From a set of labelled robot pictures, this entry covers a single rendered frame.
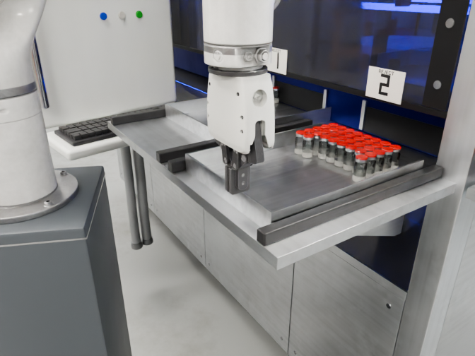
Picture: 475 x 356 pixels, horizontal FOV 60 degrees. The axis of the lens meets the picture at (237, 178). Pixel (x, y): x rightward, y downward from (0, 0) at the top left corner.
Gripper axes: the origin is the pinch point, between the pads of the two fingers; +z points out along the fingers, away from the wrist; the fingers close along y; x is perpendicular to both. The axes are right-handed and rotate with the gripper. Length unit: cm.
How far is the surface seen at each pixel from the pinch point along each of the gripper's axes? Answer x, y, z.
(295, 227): -4.4, -7.8, 5.5
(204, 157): -5.6, 19.7, 5.0
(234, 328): -36, 56, 95
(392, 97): -39.0, 5.0, -5.1
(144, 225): -20, 100, 67
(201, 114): -22, 51, 7
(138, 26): -22, 91, -12
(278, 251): -0.2, -9.5, 6.9
